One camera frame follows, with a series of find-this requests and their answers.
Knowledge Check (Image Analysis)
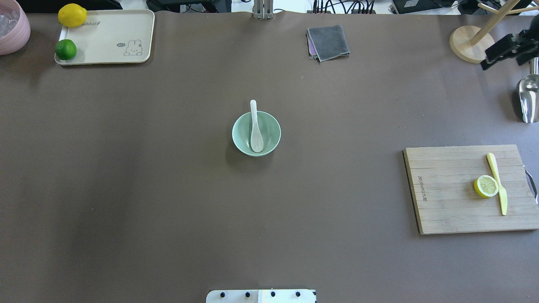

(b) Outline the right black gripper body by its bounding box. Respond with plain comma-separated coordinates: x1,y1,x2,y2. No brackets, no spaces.
512,17,539,66

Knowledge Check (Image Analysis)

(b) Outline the light green bowl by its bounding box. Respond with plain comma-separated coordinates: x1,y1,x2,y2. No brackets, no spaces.
232,111,281,157

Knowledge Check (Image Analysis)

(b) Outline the white ceramic spoon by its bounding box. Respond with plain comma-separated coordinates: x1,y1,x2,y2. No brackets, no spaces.
250,99,264,153

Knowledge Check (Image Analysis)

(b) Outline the pink bowl with ice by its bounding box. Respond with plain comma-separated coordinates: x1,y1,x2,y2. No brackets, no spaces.
0,0,31,56

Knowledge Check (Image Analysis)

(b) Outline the wooden cup stand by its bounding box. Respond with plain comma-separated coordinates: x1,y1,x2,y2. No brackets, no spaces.
449,0,539,64

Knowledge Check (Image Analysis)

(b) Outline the metal scoop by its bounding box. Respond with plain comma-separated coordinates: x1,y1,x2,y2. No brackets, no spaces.
518,57,539,123

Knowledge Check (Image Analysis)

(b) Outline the lemon half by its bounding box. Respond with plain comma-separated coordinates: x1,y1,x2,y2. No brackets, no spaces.
473,175,499,198

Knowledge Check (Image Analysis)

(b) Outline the wooden cutting board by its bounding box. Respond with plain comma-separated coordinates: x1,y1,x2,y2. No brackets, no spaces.
403,144,538,234

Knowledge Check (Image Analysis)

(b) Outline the yellow plastic knife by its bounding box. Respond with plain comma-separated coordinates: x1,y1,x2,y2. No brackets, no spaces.
486,153,508,215

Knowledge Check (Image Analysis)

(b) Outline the grey folded cloth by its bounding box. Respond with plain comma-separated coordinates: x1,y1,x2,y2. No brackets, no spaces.
306,24,350,63

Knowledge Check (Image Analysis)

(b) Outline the cream tray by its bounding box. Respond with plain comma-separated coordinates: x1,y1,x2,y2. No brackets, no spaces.
54,9,155,66

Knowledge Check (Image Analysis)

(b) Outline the yellow lemon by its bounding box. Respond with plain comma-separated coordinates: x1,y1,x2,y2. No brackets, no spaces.
57,3,87,27

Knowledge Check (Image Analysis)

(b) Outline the green lime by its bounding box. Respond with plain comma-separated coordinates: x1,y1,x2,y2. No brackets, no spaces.
55,40,77,60

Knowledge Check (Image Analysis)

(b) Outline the aluminium frame post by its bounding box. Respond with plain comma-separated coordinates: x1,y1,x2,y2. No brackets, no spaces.
253,0,274,19

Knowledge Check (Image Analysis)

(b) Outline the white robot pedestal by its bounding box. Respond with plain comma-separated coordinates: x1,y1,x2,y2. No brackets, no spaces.
205,288,317,303

